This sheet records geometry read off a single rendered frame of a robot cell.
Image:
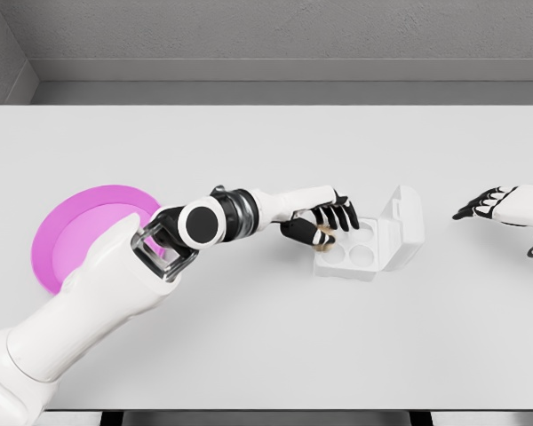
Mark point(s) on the brown egg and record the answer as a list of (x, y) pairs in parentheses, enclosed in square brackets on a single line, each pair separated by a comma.
[(325, 232)]

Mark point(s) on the pink plate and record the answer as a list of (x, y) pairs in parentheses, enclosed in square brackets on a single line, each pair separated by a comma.
[(77, 231)]

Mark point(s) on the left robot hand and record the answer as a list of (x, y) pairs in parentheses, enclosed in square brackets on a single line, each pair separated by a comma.
[(318, 198)]

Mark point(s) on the white egg box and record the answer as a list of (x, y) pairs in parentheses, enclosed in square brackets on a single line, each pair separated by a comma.
[(373, 248)]

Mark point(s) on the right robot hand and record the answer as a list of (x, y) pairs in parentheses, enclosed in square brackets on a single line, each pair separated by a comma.
[(522, 205)]

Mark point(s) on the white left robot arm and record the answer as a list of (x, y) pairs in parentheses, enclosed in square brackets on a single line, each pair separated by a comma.
[(115, 284)]

